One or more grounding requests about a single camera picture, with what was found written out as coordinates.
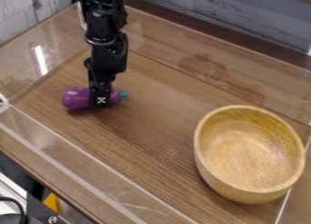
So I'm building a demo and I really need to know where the brown wooden bowl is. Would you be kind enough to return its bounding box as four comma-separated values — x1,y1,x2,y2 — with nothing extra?
194,105,306,204

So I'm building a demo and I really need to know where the clear acrylic tray wall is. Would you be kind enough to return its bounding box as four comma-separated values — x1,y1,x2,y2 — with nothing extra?
0,2,311,224

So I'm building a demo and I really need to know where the clear acrylic corner bracket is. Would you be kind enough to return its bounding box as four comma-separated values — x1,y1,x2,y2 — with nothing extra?
78,2,89,31

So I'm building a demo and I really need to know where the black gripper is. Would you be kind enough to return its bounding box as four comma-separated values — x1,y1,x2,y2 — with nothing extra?
85,31,129,108

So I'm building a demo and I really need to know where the purple toy eggplant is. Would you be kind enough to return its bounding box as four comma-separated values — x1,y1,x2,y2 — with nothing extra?
62,87,129,111

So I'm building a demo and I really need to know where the black cable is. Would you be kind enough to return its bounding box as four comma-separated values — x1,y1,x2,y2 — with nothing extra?
0,196,30,224

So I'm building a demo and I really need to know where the yellow triangular part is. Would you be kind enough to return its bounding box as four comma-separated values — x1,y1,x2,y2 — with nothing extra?
43,193,61,213

